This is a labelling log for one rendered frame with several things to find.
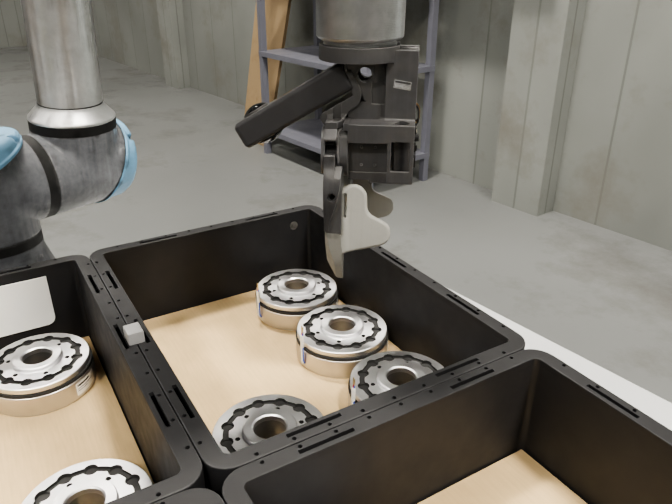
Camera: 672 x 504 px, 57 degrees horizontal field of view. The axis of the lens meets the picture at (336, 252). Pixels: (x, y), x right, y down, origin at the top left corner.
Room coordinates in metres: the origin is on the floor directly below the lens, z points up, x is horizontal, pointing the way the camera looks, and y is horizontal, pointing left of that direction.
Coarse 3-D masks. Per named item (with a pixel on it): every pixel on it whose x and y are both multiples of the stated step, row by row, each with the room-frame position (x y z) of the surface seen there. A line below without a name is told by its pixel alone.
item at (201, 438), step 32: (224, 224) 0.72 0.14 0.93; (96, 256) 0.63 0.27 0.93; (384, 256) 0.63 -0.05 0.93; (128, 320) 0.49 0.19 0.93; (480, 320) 0.49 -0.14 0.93; (160, 352) 0.44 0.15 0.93; (512, 352) 0.44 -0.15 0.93; (160, 384) 0.40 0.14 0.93; (416, 384) 0.40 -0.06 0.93; (352, 416) 0.36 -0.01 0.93; (256, 448) 0.33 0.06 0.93; (224, 480) 0.31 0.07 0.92
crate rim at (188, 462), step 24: (48, 264) 0.61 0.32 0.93; (72, 264) 0.62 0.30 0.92; (96, 288) 0.58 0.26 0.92; (120, 336) 0.49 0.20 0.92; (144, 360) 0.43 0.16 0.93; (144, 384) 0.40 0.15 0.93; (168, 408) 0.37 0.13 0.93; (168, 432) 0.34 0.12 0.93; (192, 456) 0.32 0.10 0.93; (168, 480) 0.30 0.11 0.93; (192, 480) 0.30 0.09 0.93
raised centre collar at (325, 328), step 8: (328, 320) 0.60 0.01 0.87; (336, 320) 0.60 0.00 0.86; (344, 320) 0.60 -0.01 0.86; (352, 320) 0.60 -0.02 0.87; (360, 320) 0.60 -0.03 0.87; (320, 328) 0.59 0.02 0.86; (328, 328) 0.58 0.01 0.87; (360, 328) 0.58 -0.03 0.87; (328, 336) 0.57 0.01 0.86; (336, 336) 0.57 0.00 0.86; (344, 336) 0.57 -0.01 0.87; (352, 336) 0.57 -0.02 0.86
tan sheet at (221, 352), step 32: (160, 320) 0.65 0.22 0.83; (192, 320) 0.65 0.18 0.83; (224, 320) 0.65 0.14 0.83; (256, 320) 0.65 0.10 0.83; (192, 352) 0.59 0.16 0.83; (224, 352) 0.59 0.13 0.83; (256, 352) 0.59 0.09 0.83; (288, 352) 0.59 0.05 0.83; (192, 384) 0.53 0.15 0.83; (224, 384) 0.53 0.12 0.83; (256, 384) 0.53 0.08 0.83; (288, 384) 0.53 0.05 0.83; (320, 384) 0.53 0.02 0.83
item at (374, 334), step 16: (304, 320) 0.60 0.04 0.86; (320, 320) 0.60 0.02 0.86; (368, 320) 0.61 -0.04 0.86; (304, 336) 0.57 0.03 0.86; (320, 336) 0.57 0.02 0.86; (368, 336) 0.57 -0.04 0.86; (384, 336) 0.57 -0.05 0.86; (320, 352) 0.54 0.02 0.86; (336, 352) 0.54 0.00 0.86; (352, 352) 0.54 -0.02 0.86; (368, 352) 0.55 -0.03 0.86
